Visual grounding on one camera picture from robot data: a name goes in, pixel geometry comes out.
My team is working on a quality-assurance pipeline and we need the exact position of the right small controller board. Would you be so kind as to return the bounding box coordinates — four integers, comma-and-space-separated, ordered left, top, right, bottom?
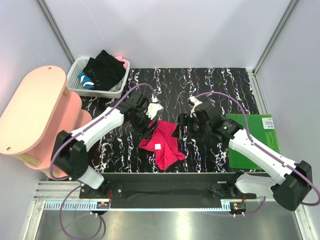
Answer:
231, 202, 247, 212

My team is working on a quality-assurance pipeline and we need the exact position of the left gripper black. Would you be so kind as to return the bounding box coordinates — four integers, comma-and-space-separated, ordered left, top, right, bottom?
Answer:
129, 107, 160, 140

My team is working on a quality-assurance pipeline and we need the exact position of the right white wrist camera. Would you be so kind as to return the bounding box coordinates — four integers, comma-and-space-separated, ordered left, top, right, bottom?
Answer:
188, 96, 203, 118

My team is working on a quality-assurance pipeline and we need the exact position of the blue white garment in basket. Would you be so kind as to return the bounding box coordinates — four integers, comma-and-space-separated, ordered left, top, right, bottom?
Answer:
77, 72, 95, 90

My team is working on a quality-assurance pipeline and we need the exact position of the light pink garment in basket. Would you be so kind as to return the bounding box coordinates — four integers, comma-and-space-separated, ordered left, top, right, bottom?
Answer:
115, 56, 127, 69

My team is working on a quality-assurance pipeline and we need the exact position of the aluminium frame post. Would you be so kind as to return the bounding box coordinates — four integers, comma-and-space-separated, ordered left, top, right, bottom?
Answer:
35, 0, 75, 65
252, 0, 301, 75

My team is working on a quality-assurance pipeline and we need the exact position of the small controller board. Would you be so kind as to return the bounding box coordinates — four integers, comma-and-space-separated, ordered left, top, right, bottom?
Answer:
231, 202, 247, 212
96, 201, 111, 209

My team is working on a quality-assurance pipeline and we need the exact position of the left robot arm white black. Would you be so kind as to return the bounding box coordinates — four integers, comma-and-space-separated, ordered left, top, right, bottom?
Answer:
49, 92, 163, 198

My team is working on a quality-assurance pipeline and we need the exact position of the black t shirt in basket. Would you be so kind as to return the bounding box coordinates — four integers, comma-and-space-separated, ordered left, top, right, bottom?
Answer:
82, 50, 127, 91

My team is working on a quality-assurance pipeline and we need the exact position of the white slotted cable duct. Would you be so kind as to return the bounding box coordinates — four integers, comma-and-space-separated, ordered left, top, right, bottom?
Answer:
44, 200, 231, 212

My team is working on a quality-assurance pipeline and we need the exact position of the right aluminium frame post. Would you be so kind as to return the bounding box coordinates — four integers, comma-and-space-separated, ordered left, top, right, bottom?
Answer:
252, 0, 301, 75

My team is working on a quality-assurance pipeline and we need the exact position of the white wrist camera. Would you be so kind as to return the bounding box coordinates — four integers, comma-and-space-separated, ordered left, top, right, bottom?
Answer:
188, 96, 203, 118
146, 96, 164, 120

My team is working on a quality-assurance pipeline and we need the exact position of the aluminium rail front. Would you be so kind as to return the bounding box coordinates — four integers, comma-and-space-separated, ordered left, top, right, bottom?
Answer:
33, 181, 83, 200

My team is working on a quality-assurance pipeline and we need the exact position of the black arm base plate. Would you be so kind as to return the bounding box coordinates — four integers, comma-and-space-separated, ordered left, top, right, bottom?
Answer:
79, 172, 257, 207

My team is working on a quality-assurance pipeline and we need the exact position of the left small controller board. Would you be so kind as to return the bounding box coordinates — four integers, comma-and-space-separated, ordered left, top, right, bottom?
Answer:
96, 201, 111, 209

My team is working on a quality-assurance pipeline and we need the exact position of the green cutting mat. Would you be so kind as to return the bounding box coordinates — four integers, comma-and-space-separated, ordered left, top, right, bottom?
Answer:
228, 114, 280, 172

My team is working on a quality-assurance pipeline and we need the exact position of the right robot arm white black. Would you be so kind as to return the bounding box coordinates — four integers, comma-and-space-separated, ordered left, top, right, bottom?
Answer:
173, 103, 313, 211

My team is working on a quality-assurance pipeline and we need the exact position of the left aluminium frame post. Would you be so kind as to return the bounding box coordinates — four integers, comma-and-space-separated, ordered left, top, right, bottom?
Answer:
35, 0, 75, 65

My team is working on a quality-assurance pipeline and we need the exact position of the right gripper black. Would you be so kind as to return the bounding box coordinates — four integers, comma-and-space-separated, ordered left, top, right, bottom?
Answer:
171, 113, 211, 140

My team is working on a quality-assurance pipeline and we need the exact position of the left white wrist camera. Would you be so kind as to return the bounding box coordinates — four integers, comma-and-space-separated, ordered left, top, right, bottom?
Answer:
146, 96, 164, 120

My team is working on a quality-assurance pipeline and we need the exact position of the pink three tier shelf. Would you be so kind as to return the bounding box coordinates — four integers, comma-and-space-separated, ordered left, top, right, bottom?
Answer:
0, 65, 92, 178

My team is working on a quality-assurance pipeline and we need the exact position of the pink red t shirt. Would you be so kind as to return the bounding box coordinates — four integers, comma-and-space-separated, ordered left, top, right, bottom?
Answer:
139, 120, 186, 171

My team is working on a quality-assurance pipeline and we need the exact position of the black marble pattern mat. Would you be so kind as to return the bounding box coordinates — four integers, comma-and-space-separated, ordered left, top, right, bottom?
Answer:
88, 68, 259, 173

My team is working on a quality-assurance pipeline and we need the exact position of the white plastic laundry basket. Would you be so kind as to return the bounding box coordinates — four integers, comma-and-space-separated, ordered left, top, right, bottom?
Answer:
66, 54, 130, 99

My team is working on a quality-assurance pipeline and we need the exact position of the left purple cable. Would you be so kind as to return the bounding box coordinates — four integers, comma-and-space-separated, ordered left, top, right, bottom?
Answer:
49, 83, 163, 239

